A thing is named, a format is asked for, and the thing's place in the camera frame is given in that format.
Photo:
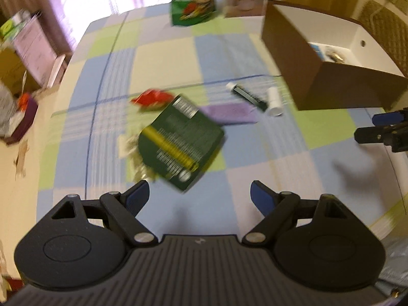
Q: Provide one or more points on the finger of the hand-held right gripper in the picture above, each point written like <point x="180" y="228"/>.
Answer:
<point x="369" y="135"/>
<point x="384" y="118"/>

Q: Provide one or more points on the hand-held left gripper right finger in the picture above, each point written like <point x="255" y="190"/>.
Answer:
<point x="259" y="196"/>

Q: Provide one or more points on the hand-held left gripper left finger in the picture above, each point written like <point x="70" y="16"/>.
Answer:
<point x="138" y="196"/>

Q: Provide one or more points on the brown storage box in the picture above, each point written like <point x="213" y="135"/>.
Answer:
<point x="334" y="92"/>

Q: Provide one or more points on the dark green box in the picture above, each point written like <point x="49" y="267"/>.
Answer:
<point x="178" y="143"/>

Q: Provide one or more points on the purple cloth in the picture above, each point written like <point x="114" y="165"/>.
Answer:
<point x="229" y="113"/>

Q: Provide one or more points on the small white bottle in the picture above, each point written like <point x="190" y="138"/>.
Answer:
<point x="274" y="102"/>

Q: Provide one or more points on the red snack packet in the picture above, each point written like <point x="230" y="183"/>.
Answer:
<point x="149" y="98"/>

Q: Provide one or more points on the dark green tube white cap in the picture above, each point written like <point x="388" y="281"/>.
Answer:
<point x="248" y="96"/>

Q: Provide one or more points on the checkered cloth desktop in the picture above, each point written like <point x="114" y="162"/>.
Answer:
<point x="165" y="57"/>

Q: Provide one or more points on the quilted chair cushion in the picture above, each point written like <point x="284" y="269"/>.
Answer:
<point x="385" y="28"/>

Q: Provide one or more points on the beige animal print cloth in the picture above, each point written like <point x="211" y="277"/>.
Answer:
<point x="32" y="165"/>

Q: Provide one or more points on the maroon box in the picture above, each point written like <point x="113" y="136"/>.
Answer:
<point x="25" y="124"/>

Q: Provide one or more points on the red flower ornament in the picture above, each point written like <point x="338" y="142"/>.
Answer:
<point x="25" y="100"/>

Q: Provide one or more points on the white flat box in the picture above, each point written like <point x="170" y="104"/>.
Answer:
<point x="59" y="70"/>

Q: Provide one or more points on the brown cardboard box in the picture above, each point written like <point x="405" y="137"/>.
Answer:
<point x="12" y="70"/>

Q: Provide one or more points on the green cartoon snack bag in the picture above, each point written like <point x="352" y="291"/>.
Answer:
<point x="191" y="6"/>

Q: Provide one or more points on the green tissue packs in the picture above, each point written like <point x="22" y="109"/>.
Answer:
<point x="12" y="25"/>

